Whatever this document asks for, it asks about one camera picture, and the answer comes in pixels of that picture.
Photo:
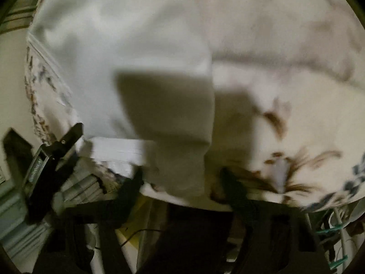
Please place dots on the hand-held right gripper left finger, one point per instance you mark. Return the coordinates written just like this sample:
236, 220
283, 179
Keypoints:
132, 185

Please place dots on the white t-shirt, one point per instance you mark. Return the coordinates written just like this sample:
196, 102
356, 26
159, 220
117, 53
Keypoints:
128, 48

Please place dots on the yellow box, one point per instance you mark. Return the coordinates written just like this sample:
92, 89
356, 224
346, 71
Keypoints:
137, 217

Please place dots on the white drying rack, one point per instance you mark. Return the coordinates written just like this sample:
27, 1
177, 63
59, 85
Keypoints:
336, 229

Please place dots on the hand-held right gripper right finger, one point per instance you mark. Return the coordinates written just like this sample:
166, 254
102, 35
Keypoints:
235, 188

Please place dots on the floral bedsheet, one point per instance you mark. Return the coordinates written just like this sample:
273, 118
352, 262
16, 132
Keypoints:
285, 120

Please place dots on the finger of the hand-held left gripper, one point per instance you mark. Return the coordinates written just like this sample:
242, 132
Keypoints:
15, 145
72, 134

